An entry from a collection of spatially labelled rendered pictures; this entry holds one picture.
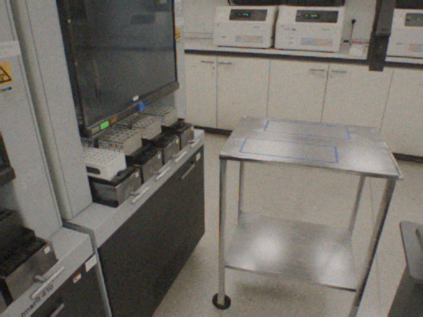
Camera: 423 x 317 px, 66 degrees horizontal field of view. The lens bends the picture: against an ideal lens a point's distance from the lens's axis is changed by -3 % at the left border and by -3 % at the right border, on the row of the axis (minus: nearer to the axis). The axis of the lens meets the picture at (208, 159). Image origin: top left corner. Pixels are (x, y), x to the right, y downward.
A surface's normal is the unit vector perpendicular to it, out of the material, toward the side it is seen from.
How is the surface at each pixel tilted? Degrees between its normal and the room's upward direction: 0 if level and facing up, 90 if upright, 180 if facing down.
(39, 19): 90
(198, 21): 90
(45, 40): 90
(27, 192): 90
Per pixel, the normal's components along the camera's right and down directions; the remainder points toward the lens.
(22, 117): 0.93, 0.16
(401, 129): -0.37, 0.41
